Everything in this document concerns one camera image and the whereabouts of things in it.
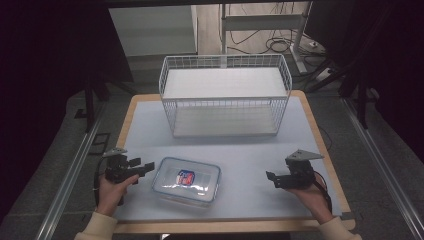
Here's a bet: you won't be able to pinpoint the black floor cables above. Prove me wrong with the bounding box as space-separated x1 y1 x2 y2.
226 3 329 81

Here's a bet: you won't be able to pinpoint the person's right hand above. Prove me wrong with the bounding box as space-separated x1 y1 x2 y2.
285 174 334 225

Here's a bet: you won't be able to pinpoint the white wire basket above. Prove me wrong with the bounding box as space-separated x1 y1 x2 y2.
158 53 294 139

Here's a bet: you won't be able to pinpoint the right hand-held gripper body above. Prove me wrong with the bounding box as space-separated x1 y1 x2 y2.
283 148 325 191

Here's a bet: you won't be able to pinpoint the black stand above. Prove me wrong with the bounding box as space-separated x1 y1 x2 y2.
306 56 381 130
73 74 138 134

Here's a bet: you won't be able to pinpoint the pale table mat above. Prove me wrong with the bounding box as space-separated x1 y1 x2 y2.
114 95 344 223

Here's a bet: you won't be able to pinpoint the clear plastic lidded container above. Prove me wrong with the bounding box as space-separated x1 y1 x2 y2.
151 156 222 208

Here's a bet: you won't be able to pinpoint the person's left hand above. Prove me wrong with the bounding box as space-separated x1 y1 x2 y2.
95 173 140 217

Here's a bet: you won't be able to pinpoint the white metal desk frame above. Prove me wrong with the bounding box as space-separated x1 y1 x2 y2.
219 1 314 75

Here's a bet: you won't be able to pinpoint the aluminium rail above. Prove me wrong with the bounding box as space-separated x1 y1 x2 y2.
34 101 108 240
342 98 424 240

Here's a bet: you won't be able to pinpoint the white power strip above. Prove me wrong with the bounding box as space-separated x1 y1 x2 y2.
313 67 335 83

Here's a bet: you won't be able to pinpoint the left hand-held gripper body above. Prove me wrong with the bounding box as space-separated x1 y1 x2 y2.
102 147 142 185

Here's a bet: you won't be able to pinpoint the white cabinet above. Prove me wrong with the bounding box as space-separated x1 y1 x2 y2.
107 4 199 58

